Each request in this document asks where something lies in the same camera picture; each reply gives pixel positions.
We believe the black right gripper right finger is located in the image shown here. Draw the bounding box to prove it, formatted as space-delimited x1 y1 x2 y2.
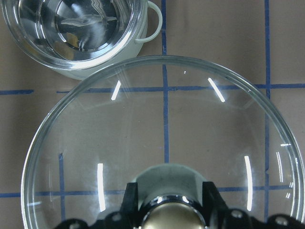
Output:
202 181 305 229

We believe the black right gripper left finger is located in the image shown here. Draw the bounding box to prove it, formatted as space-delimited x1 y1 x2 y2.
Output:
56 182 139 229

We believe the glass pot lid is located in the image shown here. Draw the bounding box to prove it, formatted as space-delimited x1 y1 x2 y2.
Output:
21 56 305 229

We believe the white cooking pot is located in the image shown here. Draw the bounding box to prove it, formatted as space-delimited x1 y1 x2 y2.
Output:
2 0 163 80

